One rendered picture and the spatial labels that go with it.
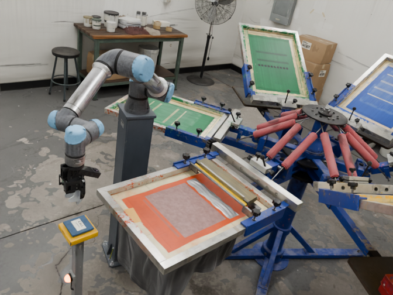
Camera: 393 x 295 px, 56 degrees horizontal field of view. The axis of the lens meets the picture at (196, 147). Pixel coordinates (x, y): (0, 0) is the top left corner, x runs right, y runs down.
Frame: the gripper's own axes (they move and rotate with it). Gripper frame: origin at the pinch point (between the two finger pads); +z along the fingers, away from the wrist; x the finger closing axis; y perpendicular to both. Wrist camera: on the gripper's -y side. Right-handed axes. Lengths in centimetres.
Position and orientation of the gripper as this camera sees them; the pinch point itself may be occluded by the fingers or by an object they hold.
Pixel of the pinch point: (79, 201)
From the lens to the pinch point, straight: 164.9
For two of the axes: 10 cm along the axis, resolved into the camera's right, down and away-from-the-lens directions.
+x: 6.3, 4.8, -6.1
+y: -7.6, 2.0, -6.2
